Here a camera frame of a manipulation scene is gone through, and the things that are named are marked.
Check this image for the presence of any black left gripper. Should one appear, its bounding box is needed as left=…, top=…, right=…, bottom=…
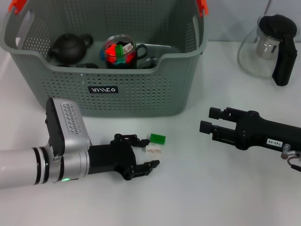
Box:
left=88, top=133, right=160, bottom=181

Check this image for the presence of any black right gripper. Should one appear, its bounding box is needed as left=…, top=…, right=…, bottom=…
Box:
left=199, top=107, right=301, bottom=151

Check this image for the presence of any glass teacup black base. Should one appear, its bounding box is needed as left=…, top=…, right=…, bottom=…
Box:
left=103, top=34, right=148, bottom=70
left=141, top=57, right=158, bottom=70
left=75, top=63, right=99, bottom=70

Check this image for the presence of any teal building block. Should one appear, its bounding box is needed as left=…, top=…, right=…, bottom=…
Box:
left=114, top=58, right=127, bottom=69

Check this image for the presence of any orange-red slope building block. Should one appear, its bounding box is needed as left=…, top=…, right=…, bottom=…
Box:
left=105, top=44, right=117, bottom=57

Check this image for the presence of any silver right elbow connector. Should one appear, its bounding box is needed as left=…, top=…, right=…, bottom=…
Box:
left=281, top=144, right=301, bottom=161

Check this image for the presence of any grey perforated storage bin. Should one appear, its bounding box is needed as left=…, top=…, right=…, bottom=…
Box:
left=0, top=0, right=210, bottom=118

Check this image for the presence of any black clay teapot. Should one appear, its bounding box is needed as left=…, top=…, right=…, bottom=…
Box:
left=48, top=33, right=94, bottom=65

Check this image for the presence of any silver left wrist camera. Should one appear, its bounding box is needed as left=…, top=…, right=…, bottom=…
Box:
left=44, top=97, right=91, bottom=157

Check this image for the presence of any glass pitcher black handle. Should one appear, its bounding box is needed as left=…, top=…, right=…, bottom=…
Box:
left=237, top=14, right=301, bottom=87

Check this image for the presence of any dark right gripper cable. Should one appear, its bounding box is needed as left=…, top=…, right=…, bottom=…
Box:
left=286, top=156, right=301, bottom=172

